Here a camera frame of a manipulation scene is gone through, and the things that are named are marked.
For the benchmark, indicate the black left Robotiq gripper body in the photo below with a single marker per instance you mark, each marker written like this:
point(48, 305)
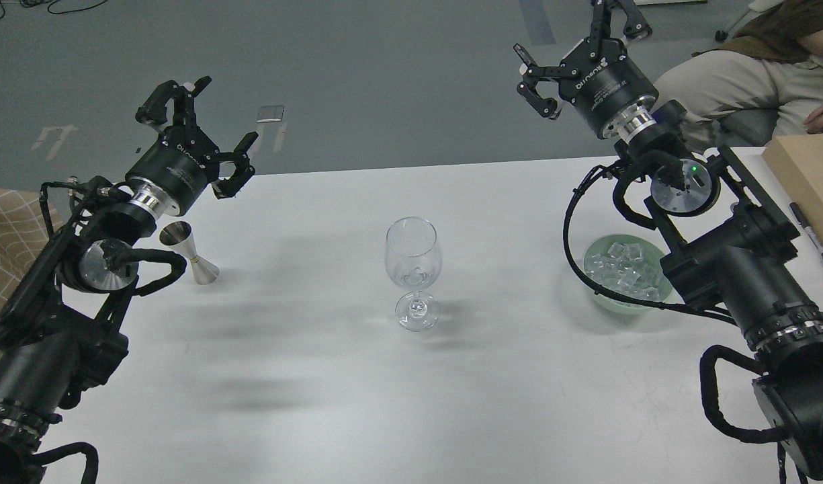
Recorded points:
point(168, 179)

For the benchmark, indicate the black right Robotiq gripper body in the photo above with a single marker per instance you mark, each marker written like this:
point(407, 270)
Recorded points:
point(604, 85)

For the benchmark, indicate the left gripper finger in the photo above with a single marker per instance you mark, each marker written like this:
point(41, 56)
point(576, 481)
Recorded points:
point(225, 188)
point(170, 111)

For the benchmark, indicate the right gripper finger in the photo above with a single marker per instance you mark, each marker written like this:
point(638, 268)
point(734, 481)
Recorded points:
point(635, 27)
point(533, 73)

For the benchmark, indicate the steel cocktail jigger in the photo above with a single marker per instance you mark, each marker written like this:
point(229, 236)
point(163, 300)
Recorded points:
point(179, 238)

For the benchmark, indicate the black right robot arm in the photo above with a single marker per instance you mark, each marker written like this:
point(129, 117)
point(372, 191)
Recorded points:
point(728, 241)

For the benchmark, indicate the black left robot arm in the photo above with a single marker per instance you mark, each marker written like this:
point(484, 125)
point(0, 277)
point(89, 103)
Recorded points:
point(61, 329)

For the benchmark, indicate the green bowl of ice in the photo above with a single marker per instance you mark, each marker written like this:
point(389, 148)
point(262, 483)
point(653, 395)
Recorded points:
point(627, 265)

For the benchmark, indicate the clear wine glass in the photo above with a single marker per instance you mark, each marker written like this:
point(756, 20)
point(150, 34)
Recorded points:
point(413, 261)

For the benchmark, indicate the metal floor plate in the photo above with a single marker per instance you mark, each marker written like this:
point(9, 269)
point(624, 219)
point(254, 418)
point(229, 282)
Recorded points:
point(270, 114)

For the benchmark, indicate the office chair with wheels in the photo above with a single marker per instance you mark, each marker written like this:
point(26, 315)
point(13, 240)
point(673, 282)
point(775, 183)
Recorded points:
point(748, 11)

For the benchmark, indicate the seated person in beige trousers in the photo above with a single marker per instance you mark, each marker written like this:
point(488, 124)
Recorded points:
point(774, 62)

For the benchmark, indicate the beige checkered cloth chair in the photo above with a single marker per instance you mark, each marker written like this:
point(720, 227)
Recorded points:
point(22, 236)

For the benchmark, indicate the light wooden block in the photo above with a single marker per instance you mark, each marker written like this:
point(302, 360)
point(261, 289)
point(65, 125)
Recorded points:
point(797, 163)

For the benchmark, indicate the black marker pen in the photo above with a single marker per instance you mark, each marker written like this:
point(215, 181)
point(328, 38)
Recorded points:
point(806, 225)

